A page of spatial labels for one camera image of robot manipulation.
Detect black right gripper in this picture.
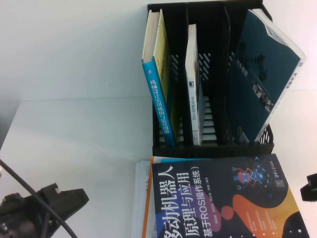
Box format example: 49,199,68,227
300,173,317,203

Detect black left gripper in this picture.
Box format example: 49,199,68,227
0,183,90,238

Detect navy orange robot book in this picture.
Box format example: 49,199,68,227
151,153,312,238

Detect white orange purple book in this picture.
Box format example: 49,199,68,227
131,155,174,238

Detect black plastic book stand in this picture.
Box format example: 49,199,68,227
147,0,275,158

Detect teal cover car book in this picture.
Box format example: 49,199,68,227
228,9,307,144

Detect grey hardcover book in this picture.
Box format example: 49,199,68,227
141,8,178,147

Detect thin white spine book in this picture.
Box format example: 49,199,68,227
185,24,206,146

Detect black cable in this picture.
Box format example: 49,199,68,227
0,158,78,238

